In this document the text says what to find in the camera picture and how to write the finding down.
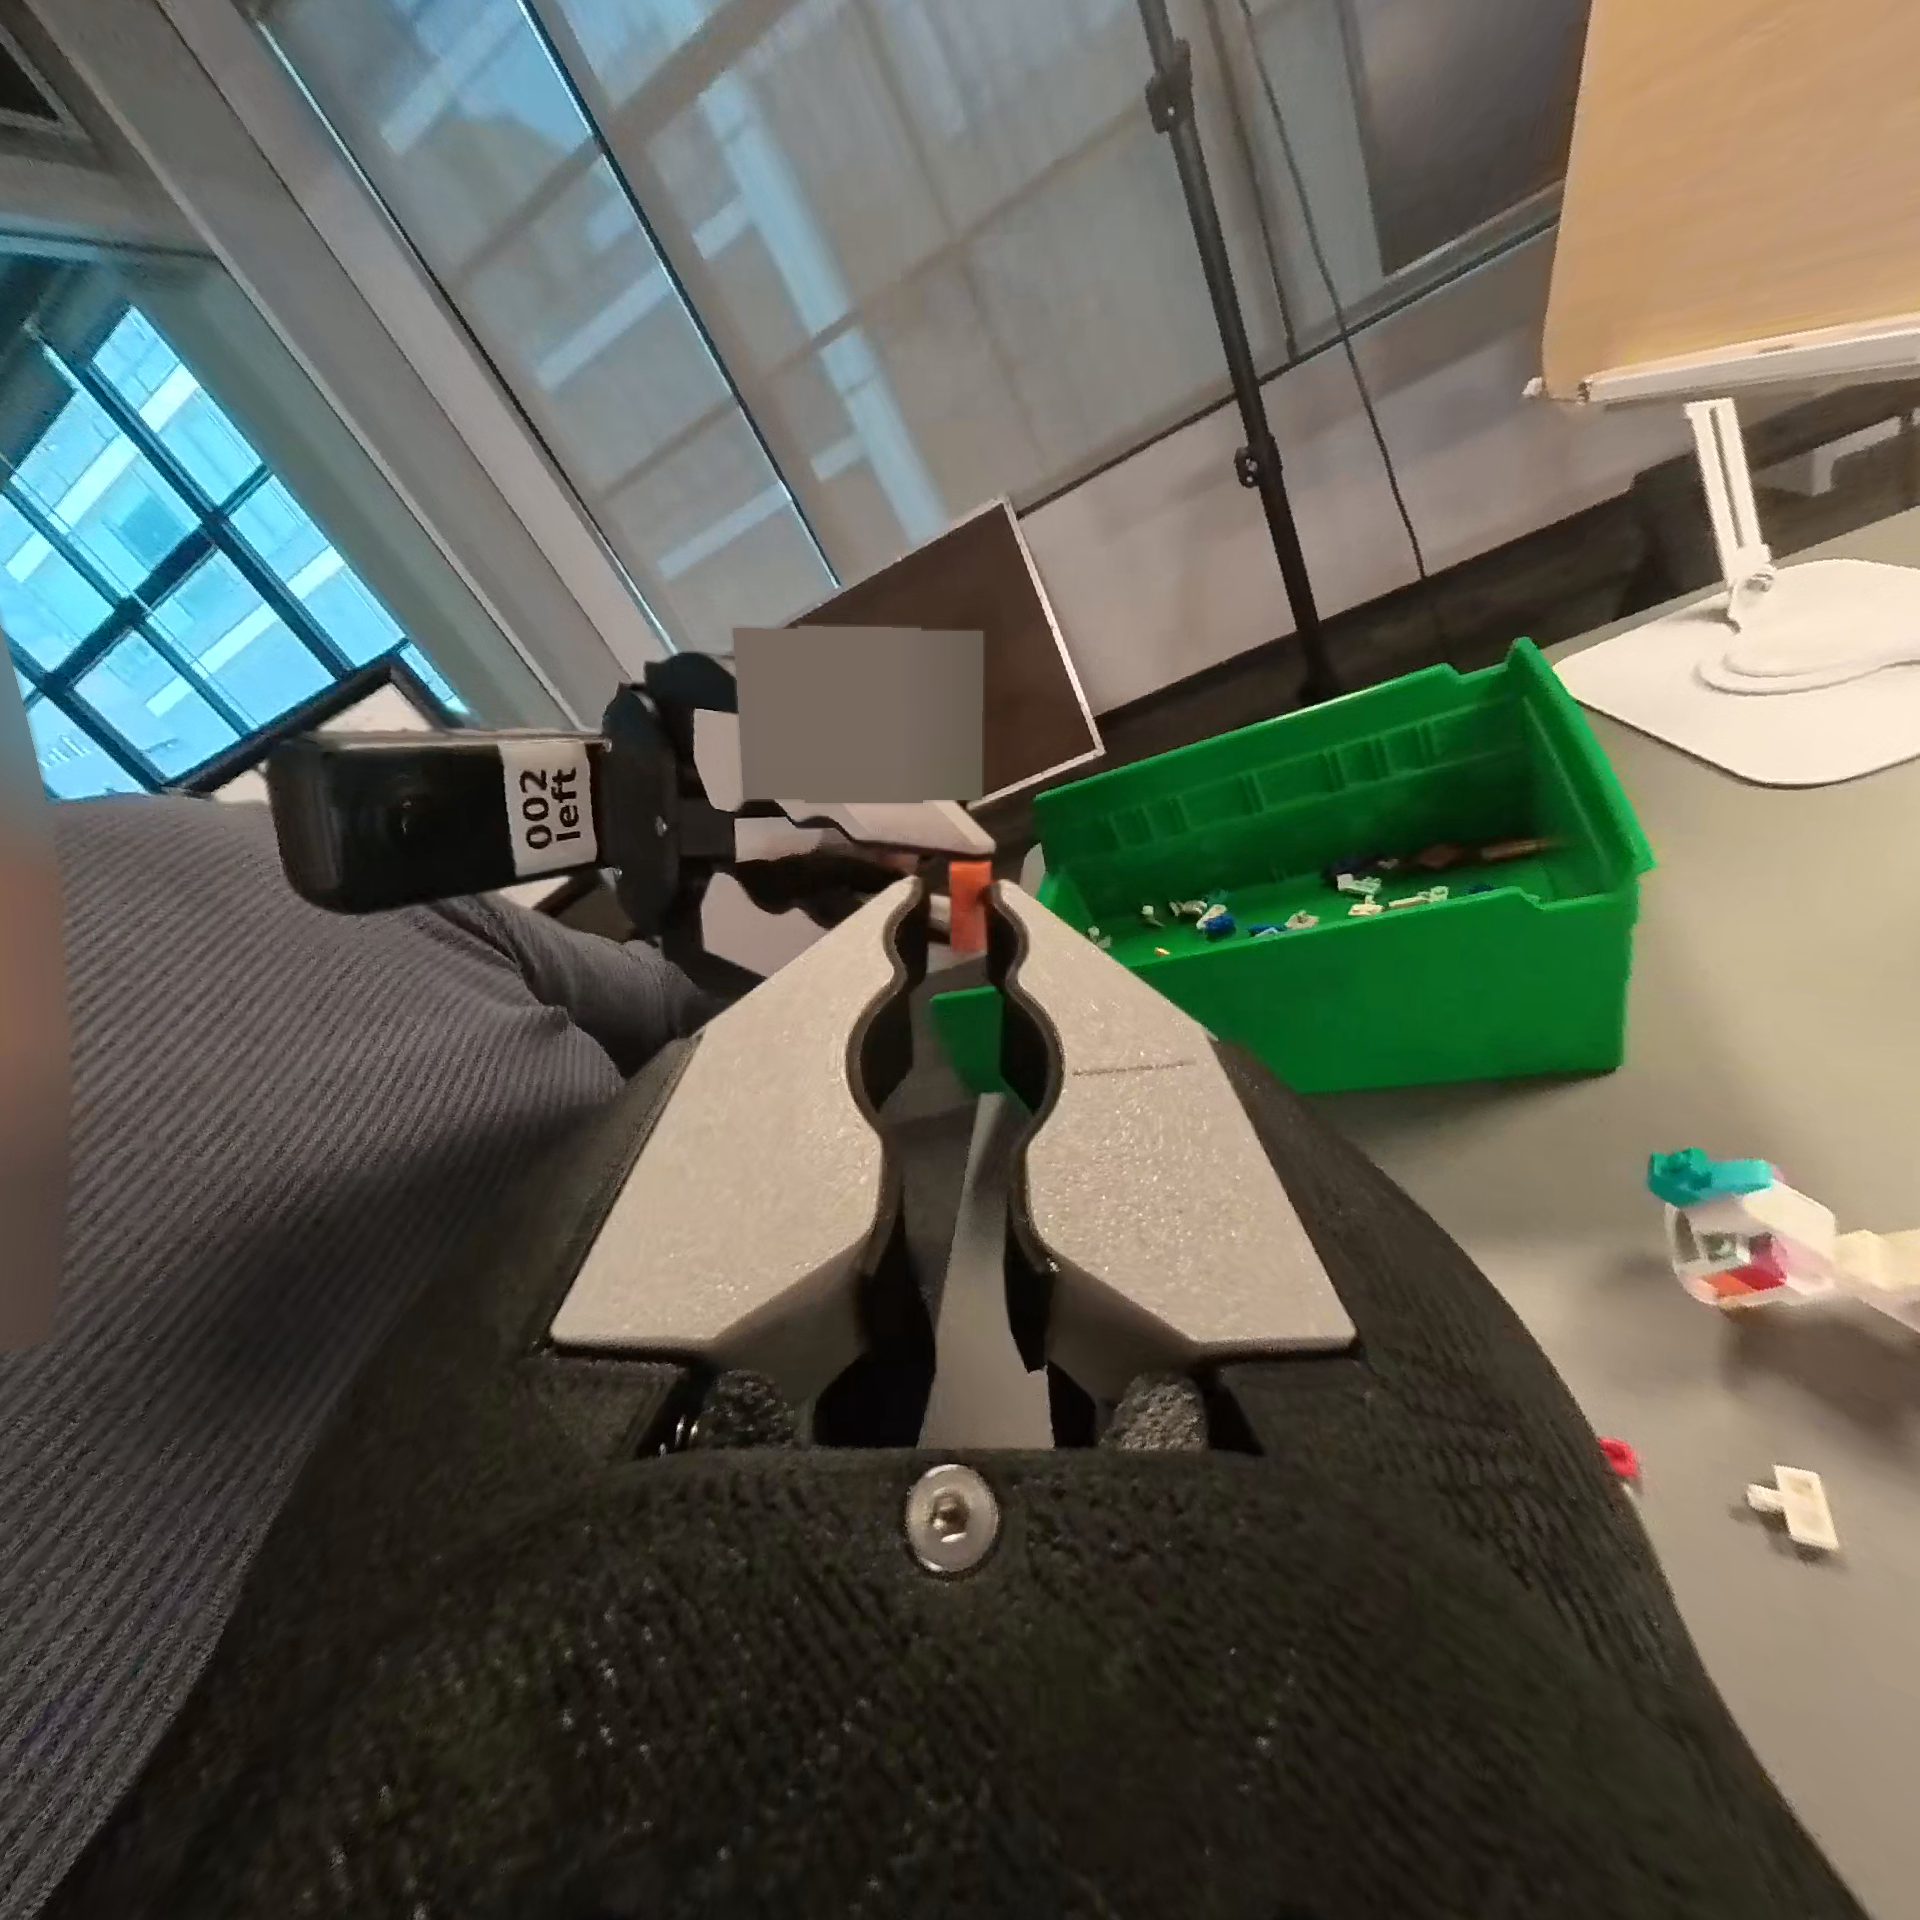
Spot white lego unicorn build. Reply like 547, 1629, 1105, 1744
1641, 1150, 1920, 1343

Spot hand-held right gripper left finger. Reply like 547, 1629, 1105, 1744
547, 875, 928, 1363

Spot brown cardboard box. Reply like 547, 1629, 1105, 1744
777, 498, 1112, 806

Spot person's grey sweater torso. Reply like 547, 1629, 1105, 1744
0, 790, 705, 1920

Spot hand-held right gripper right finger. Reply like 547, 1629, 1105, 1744
985, 883, 1359, 1372

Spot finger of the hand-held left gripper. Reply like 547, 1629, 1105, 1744
773, 796, 999, 863
736, 817, 908, 875

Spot thin black light stand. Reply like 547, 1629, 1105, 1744
1129, 0, 1340, 694

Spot pile of loose lego pieces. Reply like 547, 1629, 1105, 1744
1080, 835, 1581, 960

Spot small white lego piece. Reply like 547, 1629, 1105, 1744
1745, 1456, 1839, 1561

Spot wooden board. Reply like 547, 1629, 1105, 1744
1515, 0, 1920, 409

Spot person's left forearm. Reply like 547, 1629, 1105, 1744
436, 895, 752, 1079

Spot thin black cable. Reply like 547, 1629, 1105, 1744
1235, 0, 1428, 583

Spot green plastic bin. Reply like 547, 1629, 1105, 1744
928, 635, 1661, 1100

